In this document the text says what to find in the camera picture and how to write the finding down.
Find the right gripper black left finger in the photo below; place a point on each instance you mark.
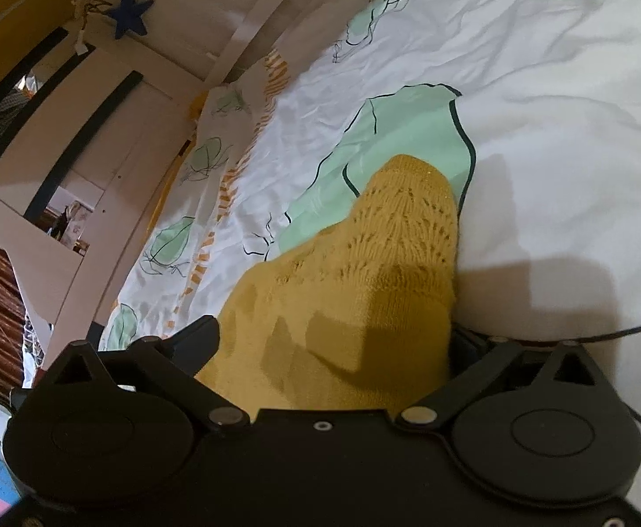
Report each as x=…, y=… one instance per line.
x=171, y=366

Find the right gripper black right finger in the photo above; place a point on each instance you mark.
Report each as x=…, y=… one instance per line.
x=474, y=364

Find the mustard yellow knit sweater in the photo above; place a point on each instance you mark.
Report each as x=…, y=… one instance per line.
x=359, y=316

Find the white leaf-print duvet cover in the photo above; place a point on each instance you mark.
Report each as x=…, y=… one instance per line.
x=530, y=108

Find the dark blue star decoration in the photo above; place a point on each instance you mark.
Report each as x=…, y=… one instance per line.
x=128, y=16

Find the light wooden bed frame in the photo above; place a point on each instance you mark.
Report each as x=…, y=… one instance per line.
x=80, y=164

